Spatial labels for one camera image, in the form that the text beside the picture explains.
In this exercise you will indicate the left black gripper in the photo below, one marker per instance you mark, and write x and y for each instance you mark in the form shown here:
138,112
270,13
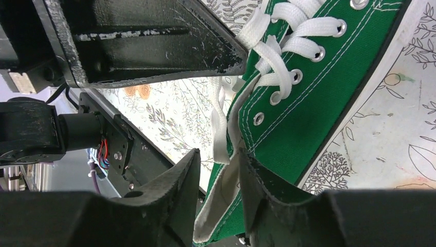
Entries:
28,63

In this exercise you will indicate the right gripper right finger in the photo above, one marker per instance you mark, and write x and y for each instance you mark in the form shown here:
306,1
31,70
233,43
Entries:
277,213

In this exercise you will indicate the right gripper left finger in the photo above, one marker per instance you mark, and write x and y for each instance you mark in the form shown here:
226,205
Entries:
159,213

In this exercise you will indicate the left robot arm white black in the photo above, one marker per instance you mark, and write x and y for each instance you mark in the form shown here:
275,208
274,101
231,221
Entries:
33,132

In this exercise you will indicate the green white sneaker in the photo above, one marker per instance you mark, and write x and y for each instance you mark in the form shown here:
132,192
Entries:
222,213

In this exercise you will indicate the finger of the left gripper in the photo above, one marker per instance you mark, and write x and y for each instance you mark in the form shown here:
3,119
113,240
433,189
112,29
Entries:
114,44

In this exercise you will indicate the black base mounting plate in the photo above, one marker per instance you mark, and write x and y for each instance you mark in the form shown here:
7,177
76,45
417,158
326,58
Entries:
120,151

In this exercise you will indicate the floral patterned table mat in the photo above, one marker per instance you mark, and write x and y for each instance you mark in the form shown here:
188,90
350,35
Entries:
387,139

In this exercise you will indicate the white shoelace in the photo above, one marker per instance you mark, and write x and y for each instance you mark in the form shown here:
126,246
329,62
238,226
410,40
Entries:
300,16

